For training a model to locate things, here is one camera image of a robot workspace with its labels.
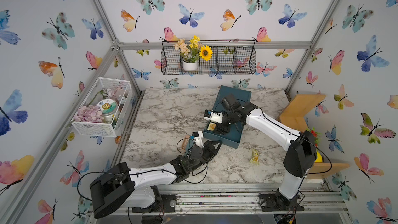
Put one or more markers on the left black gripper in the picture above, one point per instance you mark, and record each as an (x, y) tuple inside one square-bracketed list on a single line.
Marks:
[(210, 152)]

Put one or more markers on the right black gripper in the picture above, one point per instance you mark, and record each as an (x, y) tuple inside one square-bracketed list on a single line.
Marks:
[(221, 128)]

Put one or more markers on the dark teal top drawer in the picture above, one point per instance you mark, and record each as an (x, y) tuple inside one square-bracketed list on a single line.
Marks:
[(232, 139)]

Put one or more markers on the yellow cookie packet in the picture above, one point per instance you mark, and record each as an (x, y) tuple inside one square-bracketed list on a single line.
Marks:
[(255, 157), (211, 126)]

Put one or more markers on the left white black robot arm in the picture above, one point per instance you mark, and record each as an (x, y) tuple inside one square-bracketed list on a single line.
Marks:
[(122, 186)]

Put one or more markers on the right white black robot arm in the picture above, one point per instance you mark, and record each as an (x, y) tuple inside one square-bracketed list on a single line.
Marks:
[(299, 146)]

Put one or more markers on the dark teal drawer cabinet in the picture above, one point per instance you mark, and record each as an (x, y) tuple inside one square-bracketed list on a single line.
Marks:
[(241, 95)]

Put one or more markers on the pink wooden brush tray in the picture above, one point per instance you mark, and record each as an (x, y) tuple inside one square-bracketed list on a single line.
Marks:
[(185, 142)]

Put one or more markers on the white pot yellow flowers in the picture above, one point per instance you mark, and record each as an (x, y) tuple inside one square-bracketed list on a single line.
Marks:
[(192, 52)]

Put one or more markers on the red flower green plant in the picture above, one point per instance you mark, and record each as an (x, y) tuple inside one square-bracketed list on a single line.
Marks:
[(315, 134)]

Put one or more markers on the yellow toy on shelf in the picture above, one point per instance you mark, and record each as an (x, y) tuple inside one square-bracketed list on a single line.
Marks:
[(319, 158)]

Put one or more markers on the round green label tin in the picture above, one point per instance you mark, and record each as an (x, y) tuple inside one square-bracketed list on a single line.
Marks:
[(107, 107)]

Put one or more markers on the pink artificial flower bunch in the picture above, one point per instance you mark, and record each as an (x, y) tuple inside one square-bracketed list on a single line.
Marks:
[(89, 113)]

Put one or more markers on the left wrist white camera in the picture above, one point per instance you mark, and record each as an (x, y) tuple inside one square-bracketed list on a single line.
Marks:
[(198, 138)]

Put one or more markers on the wrist white camera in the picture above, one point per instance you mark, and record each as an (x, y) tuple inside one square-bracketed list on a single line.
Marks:
[(213, 117), (198, 138)]

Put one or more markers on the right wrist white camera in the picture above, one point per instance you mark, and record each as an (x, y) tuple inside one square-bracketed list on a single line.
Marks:
[(213, 117)]

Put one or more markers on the wooden wall shelf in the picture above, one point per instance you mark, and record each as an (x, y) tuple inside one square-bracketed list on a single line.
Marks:
[(293, 117)]

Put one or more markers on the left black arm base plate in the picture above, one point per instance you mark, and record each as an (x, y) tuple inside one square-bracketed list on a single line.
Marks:
[(162, 204)]

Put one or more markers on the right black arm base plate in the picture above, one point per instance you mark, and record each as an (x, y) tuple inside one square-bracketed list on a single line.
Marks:
[(276, 202)]

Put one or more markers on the black wire wall basket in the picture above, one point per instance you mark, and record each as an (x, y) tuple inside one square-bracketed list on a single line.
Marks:
[(229, 57)]

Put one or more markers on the white mesh wall basket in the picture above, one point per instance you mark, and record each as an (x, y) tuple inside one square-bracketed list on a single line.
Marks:
[(105, 88)]

